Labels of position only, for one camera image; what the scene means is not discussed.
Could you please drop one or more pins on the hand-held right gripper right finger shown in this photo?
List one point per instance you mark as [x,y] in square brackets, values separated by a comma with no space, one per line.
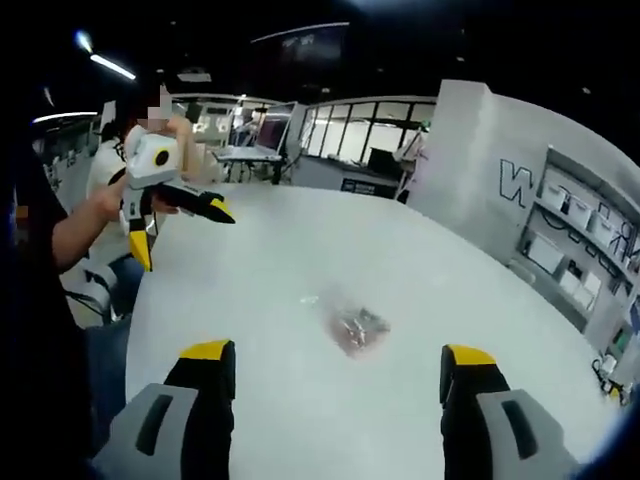
[480,415]

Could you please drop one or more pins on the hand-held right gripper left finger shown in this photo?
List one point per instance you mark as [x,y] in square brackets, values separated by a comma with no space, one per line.
[200,415]

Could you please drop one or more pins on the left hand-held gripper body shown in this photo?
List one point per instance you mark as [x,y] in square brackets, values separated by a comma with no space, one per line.
[148,162]

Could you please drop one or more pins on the clear resealable bag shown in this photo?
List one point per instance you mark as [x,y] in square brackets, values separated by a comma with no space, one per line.
[356,327]

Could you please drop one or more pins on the person's left hand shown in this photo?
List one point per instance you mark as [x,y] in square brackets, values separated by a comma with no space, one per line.
[106,201]

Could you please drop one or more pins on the laptop computer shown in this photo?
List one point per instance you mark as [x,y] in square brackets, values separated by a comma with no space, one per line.
[270,132]

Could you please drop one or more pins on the ceiling light strip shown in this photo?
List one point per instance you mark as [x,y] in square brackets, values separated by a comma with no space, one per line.
[112,66]

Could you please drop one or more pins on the grey workbench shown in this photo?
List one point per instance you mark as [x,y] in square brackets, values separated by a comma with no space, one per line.
[360,172]

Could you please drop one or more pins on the grey shelving unit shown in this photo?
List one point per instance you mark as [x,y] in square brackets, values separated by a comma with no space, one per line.
[585,245]

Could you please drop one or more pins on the white partition wall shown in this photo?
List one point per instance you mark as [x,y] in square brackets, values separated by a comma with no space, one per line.
[465,165]

